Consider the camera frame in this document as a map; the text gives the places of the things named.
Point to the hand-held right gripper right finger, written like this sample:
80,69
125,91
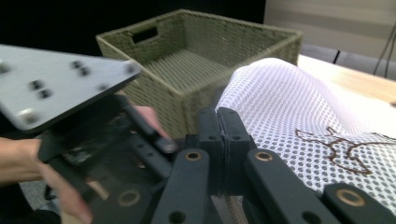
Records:
233,137

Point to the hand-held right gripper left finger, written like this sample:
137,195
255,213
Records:
211,137

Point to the white mesh laundry bag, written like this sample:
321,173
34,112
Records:
280,102

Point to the green woven basket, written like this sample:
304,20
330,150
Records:
186,65

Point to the black curtain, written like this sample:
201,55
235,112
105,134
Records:
62,18

